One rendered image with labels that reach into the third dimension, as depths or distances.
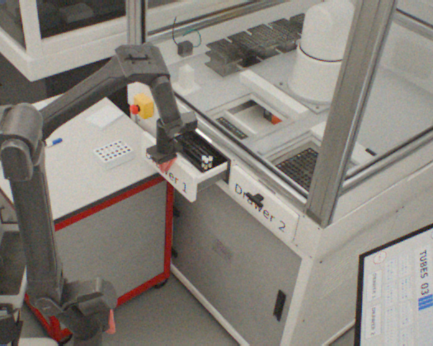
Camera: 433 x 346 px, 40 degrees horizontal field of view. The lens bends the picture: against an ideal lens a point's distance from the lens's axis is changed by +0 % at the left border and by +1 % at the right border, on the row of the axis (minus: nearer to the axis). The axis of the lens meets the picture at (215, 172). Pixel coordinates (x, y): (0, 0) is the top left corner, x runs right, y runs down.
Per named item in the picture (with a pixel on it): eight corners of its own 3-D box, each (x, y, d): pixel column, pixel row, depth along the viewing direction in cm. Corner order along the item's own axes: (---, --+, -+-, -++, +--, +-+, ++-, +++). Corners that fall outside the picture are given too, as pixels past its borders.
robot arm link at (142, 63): (129, 29, 130) (145, 68, 127) (161, 44, 142) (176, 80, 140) (-11, 125, 146) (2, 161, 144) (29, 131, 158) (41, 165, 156)
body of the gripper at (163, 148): (183, 151, 190) (184, 134, 185) (157, 164, 185) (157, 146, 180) (171, 142, 194) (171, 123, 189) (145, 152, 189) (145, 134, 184)
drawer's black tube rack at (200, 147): (204, 178, 202) (205, 163, 198) (173, 151, 211) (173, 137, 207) (251, 154, 213) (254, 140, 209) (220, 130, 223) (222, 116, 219)
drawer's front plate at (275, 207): (289, 242, 185) (295, 217, 178) (228, 190, 201) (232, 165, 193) (293, 240, 186) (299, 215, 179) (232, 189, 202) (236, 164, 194)
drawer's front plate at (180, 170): (191, 203, 195) (193, 178, 188) (141, 156, 211) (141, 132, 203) (195, 200, 196) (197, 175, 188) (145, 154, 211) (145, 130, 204)
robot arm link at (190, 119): (161, 102, 175) (171, 128, 173) (195, 94, 180) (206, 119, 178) (152, 119, 186) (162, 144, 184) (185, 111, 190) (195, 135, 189)
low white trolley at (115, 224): (56, 359, 239) (33, 228, 189) (-11, 262, 272) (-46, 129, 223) (172, 289, 269) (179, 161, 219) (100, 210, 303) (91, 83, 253)
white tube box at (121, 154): (105, 170, 212) (104, 162, 209) (92, 158, 217) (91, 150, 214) (134, 158, 218) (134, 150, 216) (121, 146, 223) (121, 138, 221)
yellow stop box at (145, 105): (142, 120, 223) (142, 105, 218) (131, 111, 227) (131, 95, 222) (153, 116, 226) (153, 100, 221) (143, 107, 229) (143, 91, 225)
